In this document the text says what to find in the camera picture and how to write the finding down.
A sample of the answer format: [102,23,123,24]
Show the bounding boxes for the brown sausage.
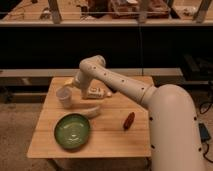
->
[123,112,135,130]

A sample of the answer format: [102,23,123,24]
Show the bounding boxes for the white ceramic cup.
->
[56,87,72,108]

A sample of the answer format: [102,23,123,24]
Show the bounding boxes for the wooden table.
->
[27,77,151,159]

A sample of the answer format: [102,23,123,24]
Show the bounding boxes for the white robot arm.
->
[68,55,205,171]

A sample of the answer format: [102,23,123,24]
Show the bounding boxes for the green ceramic bowl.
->
[54,113,91,150]

